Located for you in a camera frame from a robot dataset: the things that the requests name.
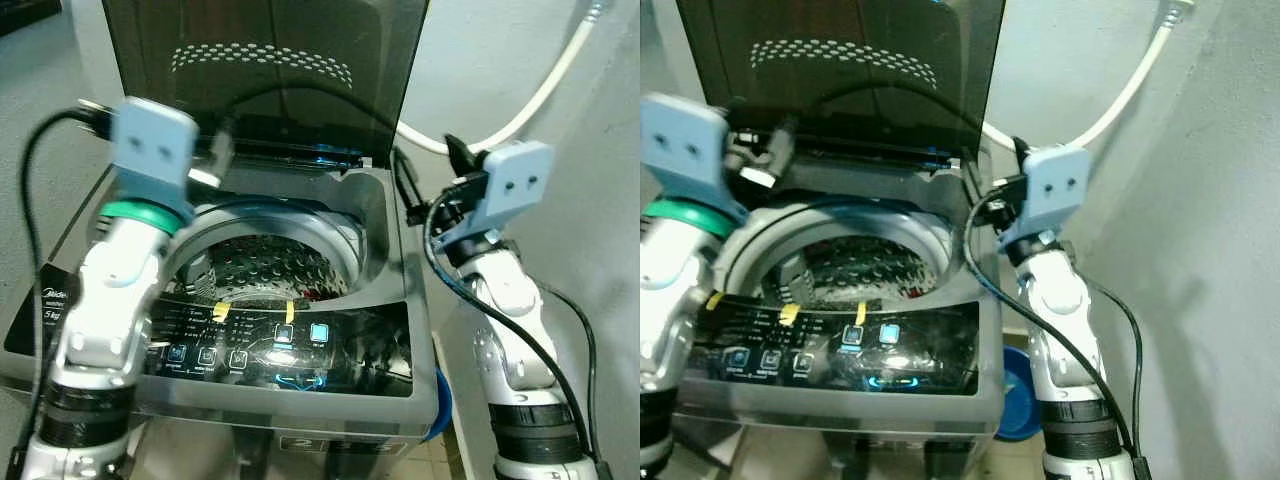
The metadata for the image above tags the black gloved right gripper finger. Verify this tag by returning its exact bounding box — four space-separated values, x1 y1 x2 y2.
393 148 423 227
960 148 989 216

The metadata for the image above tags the grey top-load washing machine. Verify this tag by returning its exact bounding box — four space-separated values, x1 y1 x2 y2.
0 150 446 480
655 150 1006 480

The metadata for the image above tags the dark translucent washer lid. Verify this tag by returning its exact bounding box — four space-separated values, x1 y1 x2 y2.
675 0 1006 166
100 0 431 173

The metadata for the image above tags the perforated steel washer drum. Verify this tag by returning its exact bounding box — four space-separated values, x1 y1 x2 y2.
165 225 361 301
775 235 931 301

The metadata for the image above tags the black glossy washer control panel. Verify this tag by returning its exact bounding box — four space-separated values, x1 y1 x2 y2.
140 295 416 401
690 295 981 396

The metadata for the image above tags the blue plastic basin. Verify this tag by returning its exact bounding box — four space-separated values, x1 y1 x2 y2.
995 345 1046 443
425 368 456 443

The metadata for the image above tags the black washer brand sticker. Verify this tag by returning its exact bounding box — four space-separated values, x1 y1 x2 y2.
5 262 76 353

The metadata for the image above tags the light blue right wrist camera mount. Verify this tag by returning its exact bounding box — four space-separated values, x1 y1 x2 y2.
443 140 556 249
1000 145 1091 251

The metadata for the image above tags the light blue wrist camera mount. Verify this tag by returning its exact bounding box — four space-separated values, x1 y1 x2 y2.
108 97 199 223
640 92 749 226
443 140 556 249
1000 145 1091 251

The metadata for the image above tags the light blue left wrist camera mount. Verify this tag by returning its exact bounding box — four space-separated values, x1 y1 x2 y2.
108 97 199 223
640 92 749 226

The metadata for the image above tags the white water hose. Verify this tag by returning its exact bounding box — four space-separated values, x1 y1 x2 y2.
982 0 1196 153
395 0 613 158

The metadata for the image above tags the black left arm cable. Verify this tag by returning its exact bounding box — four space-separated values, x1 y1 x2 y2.
5 100 116 480

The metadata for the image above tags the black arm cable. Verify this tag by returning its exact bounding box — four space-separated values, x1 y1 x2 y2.
5 100 116 480
962 185 1151 480
422 190 613 480

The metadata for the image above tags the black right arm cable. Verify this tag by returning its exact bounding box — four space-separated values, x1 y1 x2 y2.
422 190 613 480
962 185 1151 480

